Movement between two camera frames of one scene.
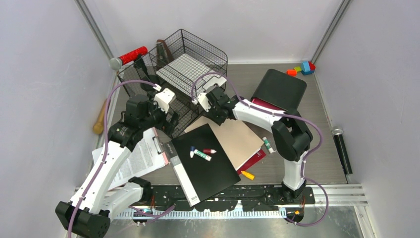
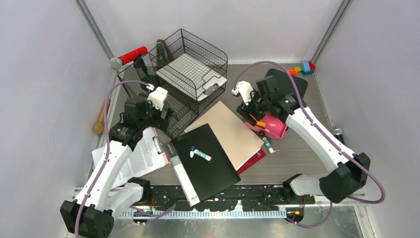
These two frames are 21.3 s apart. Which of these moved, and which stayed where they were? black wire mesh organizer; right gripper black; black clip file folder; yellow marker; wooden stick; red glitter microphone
Moved: right gripper black; yellow marker
Stayed: red glitter microphone; black clip file folder; wooden stick; black wire mesh organizer
